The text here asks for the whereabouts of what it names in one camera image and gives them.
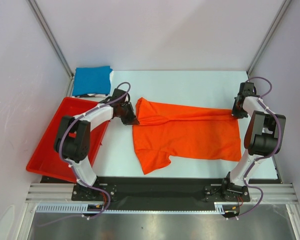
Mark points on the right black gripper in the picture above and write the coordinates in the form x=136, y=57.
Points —
x=237, y=114

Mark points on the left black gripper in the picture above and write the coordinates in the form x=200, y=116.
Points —
x=131, y=120

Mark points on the orange t shirt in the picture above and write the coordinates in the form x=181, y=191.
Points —
x=166, y=130

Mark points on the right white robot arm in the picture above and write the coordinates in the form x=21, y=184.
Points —
x=262, y=140

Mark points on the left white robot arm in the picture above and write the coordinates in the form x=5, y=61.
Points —
x=72, y=141

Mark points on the folded blue t shirt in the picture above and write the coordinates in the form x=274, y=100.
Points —
x=92, y=80

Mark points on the red plastic bin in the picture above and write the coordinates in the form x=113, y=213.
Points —
x=45, y=161

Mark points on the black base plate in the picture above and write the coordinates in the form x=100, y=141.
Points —
x=164, y=194

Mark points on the aluminium frame rail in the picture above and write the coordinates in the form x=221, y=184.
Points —
x=275, y=194

